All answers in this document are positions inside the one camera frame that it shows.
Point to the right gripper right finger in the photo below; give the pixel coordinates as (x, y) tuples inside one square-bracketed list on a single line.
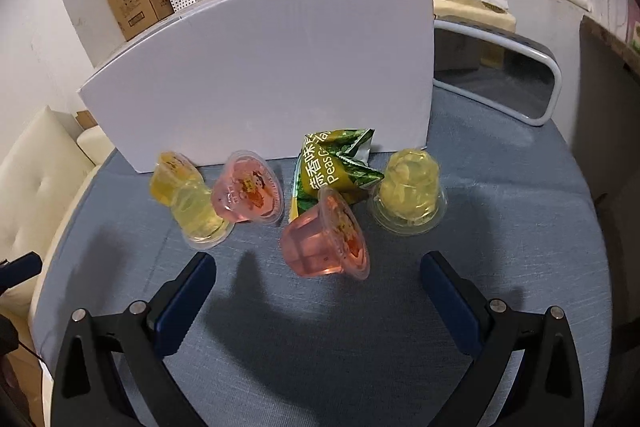
[(459, 303)]

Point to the wooden side shelf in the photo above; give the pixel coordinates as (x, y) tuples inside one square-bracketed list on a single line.
[(623, 50)]

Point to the white framed tray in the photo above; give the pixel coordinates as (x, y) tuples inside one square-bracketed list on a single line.
[(517, 76)]

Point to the white cardboard box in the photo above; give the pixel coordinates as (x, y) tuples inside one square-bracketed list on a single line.
[(259, 75)]

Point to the crumpled green peas bag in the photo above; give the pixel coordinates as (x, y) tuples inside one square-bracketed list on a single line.
[(337, 159)]

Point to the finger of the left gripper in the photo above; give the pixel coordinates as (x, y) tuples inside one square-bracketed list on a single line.
[(20, 270)]

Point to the pale yellow jelly cup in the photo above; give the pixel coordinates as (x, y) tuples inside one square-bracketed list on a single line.
[(410, 199), (202, 228)]

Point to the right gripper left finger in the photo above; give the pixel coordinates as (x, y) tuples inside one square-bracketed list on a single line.
[(174, 307)]

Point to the pink jelly cup printed lid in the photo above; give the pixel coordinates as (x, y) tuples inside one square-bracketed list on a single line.
[(326, 239)]

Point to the cream leather sofa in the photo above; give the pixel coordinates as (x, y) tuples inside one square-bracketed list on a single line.
[(43, 178)]

